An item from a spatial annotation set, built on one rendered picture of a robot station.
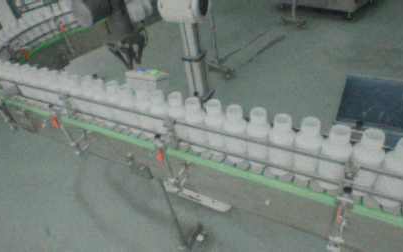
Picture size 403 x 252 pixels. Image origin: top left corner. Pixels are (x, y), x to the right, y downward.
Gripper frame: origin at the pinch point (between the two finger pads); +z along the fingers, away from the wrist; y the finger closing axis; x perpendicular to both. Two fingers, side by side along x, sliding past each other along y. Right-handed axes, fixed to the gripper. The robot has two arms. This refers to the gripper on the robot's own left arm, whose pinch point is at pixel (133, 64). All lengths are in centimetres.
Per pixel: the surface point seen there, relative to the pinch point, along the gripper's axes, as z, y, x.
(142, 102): 11.0, -2.5, -1.0
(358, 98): 40, 58, -57
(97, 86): 8.4, -2.5, 16.4
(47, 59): 34, 42, 122
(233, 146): 17.6, -4.1, -30.1
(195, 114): 10.9, -2.7, -19.1
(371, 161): 12, -3, -60
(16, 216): 124, -29, 139
